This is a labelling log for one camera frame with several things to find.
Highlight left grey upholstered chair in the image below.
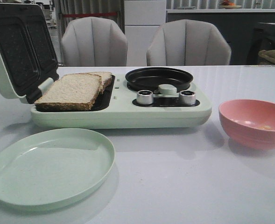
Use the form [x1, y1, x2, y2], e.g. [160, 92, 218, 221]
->
[62, 17, 128, 67]

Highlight white cabinet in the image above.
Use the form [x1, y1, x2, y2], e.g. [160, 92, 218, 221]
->
[124, 0, 166, 66]

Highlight shrimp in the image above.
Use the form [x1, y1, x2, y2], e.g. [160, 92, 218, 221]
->
[257, 125, 273, 130]

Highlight grey upholstered chair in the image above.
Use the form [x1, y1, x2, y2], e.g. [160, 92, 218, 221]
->
[147, 19, 231, 66]
[62, 17, 128, 67]

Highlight right silver control knob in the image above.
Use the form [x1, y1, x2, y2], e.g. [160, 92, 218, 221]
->
[179, 90, 196, 105]

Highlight silver control knob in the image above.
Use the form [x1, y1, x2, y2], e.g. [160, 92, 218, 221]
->
[179, 90, 196, 105]
[136, 90, 154, 105]

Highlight mint green breakfast maker base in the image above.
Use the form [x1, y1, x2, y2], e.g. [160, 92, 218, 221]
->
[31, 74, 212, 129]

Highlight left silver control knob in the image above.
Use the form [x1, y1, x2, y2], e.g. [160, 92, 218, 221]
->
[136, 90, 154, 105]

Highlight mint green sandwich maker lid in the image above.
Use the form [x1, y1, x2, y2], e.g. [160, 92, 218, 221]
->
[0, 3, 59, 104]

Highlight bread slice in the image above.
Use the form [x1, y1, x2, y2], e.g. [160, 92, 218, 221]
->
[88, 71, 113, 94]
[35, 73, 102, 112]

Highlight black round frying pan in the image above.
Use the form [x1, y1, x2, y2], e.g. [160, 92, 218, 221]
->
[125, 67, 193, 92]

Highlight mint green pan handle knob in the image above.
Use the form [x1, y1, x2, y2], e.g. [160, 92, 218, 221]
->
[158, 84, 177, 95]

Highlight dark grey counter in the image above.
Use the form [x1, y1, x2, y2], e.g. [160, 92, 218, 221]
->
[166, 9, 275, 65]

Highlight pink bowl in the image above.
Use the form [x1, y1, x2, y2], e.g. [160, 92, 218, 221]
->
[219, 99, 275, 150]

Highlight fruit plate on counter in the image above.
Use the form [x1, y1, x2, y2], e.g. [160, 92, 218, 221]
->
[220, 0, 242, 9]

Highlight mint green round plate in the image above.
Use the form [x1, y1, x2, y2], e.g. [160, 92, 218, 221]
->
[0, 128, 115, 210]

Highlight right grey upholstered chair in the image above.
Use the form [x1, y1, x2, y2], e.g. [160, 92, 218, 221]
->
[147, 19, 231, 66]

